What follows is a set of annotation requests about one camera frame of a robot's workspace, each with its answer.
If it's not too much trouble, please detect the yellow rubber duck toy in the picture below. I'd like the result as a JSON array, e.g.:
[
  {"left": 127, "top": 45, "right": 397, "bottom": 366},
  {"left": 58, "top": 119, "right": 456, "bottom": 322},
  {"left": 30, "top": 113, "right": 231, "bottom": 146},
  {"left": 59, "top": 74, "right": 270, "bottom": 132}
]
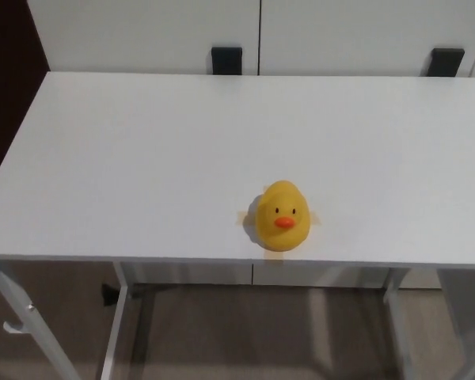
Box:
[{"left": 255, "top": 180, "right": 313, "bottom": 253}]

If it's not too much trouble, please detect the white inner desk leg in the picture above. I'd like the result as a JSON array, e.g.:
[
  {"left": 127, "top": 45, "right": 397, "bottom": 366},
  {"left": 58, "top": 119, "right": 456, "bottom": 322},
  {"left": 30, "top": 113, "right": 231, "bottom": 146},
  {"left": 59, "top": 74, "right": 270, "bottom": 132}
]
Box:
[
  {"left": 101, "top": 261, "right": 135, "bottom": 380},
  {"left": 382, "top": 268, "right": 412, "bottom": 380}
]

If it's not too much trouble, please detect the white slanted desk leg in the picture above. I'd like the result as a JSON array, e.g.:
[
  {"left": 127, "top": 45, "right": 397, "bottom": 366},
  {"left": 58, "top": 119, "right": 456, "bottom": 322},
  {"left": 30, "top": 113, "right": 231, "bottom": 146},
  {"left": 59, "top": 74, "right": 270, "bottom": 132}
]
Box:
[{"left": 0, "top": 260, "right": 82, "bottom": 380}]

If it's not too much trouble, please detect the white hook on desk leg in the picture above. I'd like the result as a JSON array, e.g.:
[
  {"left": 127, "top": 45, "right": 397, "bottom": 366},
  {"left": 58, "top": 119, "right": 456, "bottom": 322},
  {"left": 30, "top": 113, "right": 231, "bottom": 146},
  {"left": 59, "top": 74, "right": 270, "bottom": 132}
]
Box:
[{"left": 2, "top": 321, "right": 27, "bottom": 338}]

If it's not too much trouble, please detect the short beige tape strip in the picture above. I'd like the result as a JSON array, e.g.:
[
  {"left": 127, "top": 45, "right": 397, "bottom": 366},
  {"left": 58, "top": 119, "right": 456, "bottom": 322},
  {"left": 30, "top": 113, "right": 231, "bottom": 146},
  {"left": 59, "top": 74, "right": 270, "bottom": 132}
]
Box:
[{"left": 236, "top": 211, "right": 322, "bottom": 229}]

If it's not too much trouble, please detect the small black floor object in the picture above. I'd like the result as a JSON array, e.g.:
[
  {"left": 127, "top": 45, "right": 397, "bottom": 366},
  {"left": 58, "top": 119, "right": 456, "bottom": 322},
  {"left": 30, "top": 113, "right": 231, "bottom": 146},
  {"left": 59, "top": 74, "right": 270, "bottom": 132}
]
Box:
[{"left": 100, "top": 283, "right": 120, "bottom": 306}]

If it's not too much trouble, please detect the white cabinet door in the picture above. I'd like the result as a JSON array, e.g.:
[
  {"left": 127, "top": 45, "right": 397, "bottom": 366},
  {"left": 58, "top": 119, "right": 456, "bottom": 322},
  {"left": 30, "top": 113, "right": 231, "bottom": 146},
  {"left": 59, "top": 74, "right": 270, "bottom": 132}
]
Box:
[{"left": 25, "top": 0, "right": 261, "bottom": 75}]

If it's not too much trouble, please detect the black cabinet handle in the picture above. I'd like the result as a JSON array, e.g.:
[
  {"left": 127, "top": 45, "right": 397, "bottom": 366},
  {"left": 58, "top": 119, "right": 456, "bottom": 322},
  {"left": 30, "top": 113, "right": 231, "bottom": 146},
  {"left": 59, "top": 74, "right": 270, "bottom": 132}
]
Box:
[
  {"left": 211, "top": 47, "right": 243, "bottom": 75},
  {"left": 427, "top": 47, "right": 466, "bottom": 77}
]

